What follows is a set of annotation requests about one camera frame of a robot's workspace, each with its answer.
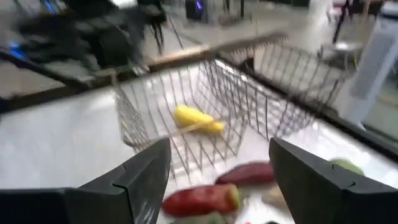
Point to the beige garlic bulb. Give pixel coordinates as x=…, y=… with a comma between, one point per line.
x=273, y=196

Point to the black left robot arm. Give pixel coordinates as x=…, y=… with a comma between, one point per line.
x=102, y=40

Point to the white tower fan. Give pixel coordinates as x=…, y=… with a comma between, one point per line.
x=373, y=62

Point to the red chili pepper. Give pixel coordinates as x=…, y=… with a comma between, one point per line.
x=199, y=200

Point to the green lime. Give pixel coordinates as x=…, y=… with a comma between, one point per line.
x=348, y=165

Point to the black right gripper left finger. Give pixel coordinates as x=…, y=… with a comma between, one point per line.
x=140, y=186

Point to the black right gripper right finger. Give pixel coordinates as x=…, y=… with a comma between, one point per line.
x=311, y=193

